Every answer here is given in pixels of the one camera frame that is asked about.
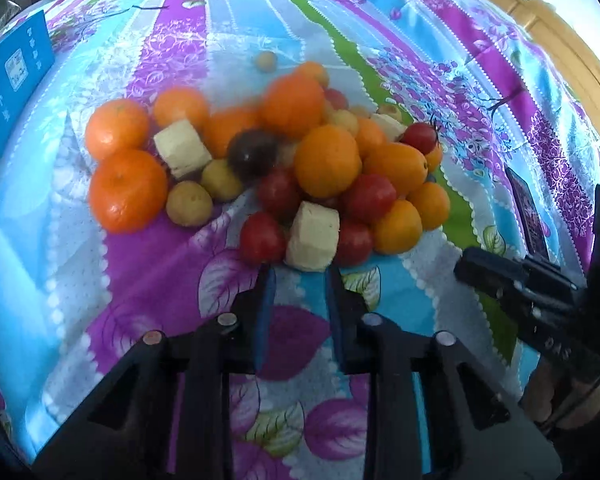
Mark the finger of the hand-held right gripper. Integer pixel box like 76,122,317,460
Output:
453,246,531,311

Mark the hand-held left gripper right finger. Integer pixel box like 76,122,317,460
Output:
326,264,563,480

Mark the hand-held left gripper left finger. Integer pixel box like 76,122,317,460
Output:
32,264,277,480

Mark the pale sugarcane piece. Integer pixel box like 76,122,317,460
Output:
285,201,342,273
369,112,408,142
152,119,213,180

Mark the person's right hand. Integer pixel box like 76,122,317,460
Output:
520,360,600,431

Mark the black smartphone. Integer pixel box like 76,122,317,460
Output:
504,166,551,260

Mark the floral striped bed sheet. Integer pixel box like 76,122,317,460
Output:
0,0,600,480

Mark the dark purple plum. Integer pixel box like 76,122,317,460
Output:
226,129,281,181

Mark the pile of orange mandarins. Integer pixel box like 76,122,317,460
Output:
84,60,452,256

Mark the wooden headboard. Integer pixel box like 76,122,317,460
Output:
435,0,600,156

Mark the blue cardboard box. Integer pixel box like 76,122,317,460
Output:
0,9,56,171

